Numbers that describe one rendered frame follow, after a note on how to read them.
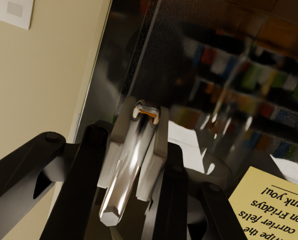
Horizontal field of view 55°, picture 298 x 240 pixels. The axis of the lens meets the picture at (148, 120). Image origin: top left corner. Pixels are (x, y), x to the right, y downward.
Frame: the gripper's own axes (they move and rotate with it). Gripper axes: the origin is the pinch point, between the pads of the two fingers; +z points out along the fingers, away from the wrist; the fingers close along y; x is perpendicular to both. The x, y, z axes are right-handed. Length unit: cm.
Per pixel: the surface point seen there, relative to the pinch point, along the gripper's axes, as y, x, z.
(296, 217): 15.2, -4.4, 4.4
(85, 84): -4.9, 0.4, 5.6
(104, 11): -4.9, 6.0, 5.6
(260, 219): 12.6, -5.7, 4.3
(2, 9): -34, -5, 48
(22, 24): -29, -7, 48
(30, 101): -25, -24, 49
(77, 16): -18, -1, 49
